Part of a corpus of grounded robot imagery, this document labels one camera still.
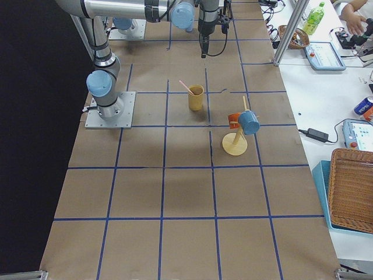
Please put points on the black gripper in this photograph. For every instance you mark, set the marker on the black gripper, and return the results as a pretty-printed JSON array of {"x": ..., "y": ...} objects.
[{"x": 206, "y": 27}]

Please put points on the pink chopstick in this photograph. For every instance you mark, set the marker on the pink chopstick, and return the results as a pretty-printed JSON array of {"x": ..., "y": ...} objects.
[{"x": 187, "y": 88}]

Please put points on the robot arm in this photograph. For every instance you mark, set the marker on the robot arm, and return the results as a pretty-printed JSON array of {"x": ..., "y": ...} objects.
[
  {"x": 101, "y": 83},
  {"x": 124, "y": 25}
]

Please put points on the orange cup on stand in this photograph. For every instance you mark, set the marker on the orange cup on stand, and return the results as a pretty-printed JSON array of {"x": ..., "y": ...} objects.
[{"x": 233, "y": 120}]

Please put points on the blue cup on stand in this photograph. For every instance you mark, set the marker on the blue cup on stand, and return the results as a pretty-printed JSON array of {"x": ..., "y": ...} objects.
[{"x": 249, "y": 122}]

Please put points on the person's hand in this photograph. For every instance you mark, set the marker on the person's hand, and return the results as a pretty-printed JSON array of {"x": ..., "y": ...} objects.
[{"x": 352, "y": 19}]

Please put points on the bamboo cylinder holder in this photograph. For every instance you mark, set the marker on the bamboo cylinder holder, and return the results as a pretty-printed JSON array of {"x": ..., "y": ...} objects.
[{"x": 195, "y": 97}]

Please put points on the small wicker basket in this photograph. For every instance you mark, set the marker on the small wicker basket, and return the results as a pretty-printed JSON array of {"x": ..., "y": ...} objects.
[{"x": 299, "y": 39}]

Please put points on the green drink bottle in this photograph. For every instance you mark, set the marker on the green drink bottle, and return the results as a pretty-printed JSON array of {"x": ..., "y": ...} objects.
[{"x": 313, "y": 20}]

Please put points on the blue teach pendant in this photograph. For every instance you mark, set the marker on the blue teach pendant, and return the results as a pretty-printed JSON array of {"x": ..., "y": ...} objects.
[
  {"x": 323, "y": 56},
  {"x": 357, "y": 135}
]

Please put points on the black power adapter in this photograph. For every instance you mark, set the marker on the black power adapter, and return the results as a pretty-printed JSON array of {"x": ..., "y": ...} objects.
[{"x": 317, "y": 135}]

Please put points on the pepsi can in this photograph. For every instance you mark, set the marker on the pepsi can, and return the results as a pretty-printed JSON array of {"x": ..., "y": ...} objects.
[{"x": 364, "y": 105}]

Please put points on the light blue tray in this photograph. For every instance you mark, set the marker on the light blue tray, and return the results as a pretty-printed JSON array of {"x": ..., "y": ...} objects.
[{"x": 320, "y": 174}]

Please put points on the large wicker tray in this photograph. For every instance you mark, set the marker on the large wicker tray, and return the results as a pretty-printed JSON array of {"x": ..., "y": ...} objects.
[{"x": 350, "y": 190}]

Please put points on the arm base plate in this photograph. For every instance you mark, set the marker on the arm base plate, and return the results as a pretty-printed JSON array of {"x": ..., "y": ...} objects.
[
  {"x": 119, "y": 115},
  {"x": 138, "y": 34}
]

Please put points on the aluminium frame post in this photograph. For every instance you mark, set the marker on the aluminium frame post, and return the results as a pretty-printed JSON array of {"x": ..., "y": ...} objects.
[{"x": 289, "y": 31}]

